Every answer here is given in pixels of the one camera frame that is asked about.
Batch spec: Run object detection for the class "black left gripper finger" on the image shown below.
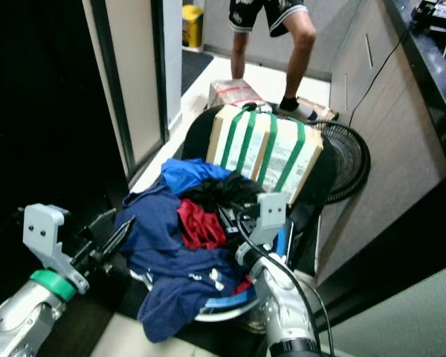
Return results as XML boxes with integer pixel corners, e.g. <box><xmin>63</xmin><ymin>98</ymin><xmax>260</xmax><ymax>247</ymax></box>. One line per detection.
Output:
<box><xmin>80</xmin><ymin>210</ymin><xmax>117</xmax><ymax>233</ymax></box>
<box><xmin>99</xmin><ymin>216</ymin><xmax>137</xmax><ymax>259</ymax></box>

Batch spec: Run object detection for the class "black garment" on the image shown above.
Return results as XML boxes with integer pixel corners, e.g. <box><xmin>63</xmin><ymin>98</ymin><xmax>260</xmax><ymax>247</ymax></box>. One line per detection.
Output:
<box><xmin>182</xmin><ymin>172</ymin><xmax>269</xmax><ymax>224</ymax></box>

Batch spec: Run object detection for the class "red garment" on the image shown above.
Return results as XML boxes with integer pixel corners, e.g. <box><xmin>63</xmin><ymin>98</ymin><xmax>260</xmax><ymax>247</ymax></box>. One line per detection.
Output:
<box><xmin>175</xmin><ymin>199</ymin><xmax>255</xmax><ymax>295</ymax></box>

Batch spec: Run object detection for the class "bright blue garment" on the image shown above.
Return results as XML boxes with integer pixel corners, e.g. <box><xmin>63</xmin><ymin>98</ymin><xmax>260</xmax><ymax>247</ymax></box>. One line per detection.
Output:
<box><xmin>161</xmin><ymin>158</ymin><xmax>232</xmax><ymax>196</ymax></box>

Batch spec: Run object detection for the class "navy blue garment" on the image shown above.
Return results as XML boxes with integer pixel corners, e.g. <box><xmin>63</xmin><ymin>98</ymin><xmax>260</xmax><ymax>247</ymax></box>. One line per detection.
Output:
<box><xmin>113</xmin><ymin>182</ymin><xmax>243</xmax><ymax>344</ymax></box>

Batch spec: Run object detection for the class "black round chair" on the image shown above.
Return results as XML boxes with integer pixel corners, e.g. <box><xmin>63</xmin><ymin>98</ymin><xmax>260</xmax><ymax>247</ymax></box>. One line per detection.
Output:
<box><xmin>132</xmin><ymin>104</ymin><xmax>338</xmax><ymax>261</ymax></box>

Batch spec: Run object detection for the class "black fan grille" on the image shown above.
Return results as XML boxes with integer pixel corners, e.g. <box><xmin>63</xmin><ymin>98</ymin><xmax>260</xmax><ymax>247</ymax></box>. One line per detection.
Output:
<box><xmin>312</xmin><ymin>120</ymin><xmax>372</xmax><ymax>204</ymax></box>

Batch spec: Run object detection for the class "small cardboard box red tape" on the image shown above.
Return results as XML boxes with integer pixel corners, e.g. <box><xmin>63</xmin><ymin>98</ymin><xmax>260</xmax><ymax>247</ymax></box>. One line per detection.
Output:
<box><xmin>206</xmin><ymin>78</ymin><xmax>265</xmax><ymax>113</ymax></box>

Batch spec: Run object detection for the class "beige slipper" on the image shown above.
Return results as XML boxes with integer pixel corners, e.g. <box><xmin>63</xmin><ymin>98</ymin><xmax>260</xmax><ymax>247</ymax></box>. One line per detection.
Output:
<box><xmin>297</xmin><ymin>97</ymin><xmax>340</xmax><ymax>123</ymax></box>

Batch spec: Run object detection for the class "dark floor mat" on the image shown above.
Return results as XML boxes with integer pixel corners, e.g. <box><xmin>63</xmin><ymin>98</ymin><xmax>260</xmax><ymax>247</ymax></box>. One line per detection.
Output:
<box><xmin>180</xmin><ymin>51</ymin><xmax>215</xmax><ymax>96</ymax></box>

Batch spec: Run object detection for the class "beige door panel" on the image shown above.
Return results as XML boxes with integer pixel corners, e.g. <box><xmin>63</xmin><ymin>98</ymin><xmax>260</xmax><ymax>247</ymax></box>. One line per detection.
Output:
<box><xmin>104</xmin><ymin>0</ymin><xmax>166</xmax><ymax>172</ymax></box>

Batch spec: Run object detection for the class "grey cabinet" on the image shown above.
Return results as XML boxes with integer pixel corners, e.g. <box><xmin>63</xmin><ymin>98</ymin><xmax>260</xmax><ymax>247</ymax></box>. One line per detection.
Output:
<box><xmin>315</xmin><ymin>0</ymin><xmax>446</xmax><ymax>285</ymax></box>

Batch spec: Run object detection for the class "person in black shorts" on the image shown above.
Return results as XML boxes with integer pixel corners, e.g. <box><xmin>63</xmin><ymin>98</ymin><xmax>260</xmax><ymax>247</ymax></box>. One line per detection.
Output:
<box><xmin>227</xmin><ymin>0</ymin><xmax>319</xmax><ymax>122</ymax></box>

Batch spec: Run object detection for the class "yellow container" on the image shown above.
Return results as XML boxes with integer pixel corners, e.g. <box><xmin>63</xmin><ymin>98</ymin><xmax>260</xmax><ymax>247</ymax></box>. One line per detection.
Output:
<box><xmin>181</xmin><ymin>4</ymin><xmax>206</xmax><ymax>52</ymax></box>

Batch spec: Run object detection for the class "black countertop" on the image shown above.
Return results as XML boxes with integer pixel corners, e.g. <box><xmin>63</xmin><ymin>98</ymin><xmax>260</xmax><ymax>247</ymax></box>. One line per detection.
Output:
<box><xmin>383</xmin><ymin>0</ymin><xmax>446</xmax><ymax>173</ymax></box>

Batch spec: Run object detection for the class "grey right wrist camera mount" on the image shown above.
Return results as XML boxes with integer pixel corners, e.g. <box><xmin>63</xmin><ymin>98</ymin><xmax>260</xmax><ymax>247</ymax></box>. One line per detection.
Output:
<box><xmin>256</xmin><ymin>192</ymin><xmax>289</xmax><ymax>247</ymax></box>

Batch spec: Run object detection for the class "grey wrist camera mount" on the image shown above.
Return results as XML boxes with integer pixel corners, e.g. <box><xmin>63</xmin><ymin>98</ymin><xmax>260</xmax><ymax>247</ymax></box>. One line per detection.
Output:
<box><xmin>22</xmin><ymin>203</ymin><xmax>91</xmax><ymax>295</ymax></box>
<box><xmin>256</xmin><ymin>192</ymin><xmax>289</xmax><ymax>247</ymax></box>

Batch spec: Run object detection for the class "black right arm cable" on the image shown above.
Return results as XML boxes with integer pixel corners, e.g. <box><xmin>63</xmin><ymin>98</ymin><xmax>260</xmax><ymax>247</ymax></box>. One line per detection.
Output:
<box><xmin>234</xmin><ymin>212</ymin><xmax>334</xmax><ymax>357</ymax></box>

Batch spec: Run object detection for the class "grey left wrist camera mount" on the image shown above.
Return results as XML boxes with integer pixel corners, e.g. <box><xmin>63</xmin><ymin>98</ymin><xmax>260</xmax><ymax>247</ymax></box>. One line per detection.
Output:
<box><xmin>22</xmin><ymin>203</ymin><xmax>91</xmax><ymax>295</ymax></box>

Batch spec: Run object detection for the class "cardboard box with green straps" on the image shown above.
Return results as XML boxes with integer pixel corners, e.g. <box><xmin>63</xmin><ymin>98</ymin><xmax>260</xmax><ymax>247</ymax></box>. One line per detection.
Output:
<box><xmin>204</xmin><ymin>103</ymin><xmax>325</xmax><ymax>195</ymax></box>

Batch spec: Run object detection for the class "black wall cable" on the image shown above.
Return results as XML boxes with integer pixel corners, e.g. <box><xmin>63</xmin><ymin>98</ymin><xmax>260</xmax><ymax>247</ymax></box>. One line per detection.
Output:
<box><xmin>348</xmin><ymin>30</ymin><xmax>410</xmax><ymax>128</ymax></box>

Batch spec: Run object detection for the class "long cabinet handle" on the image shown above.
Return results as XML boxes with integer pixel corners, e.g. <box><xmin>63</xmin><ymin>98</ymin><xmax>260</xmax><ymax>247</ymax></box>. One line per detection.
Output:
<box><xmin>363</xmin><ymin>33</ymin><xmax>375</xmax><ymax>70</ymax></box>

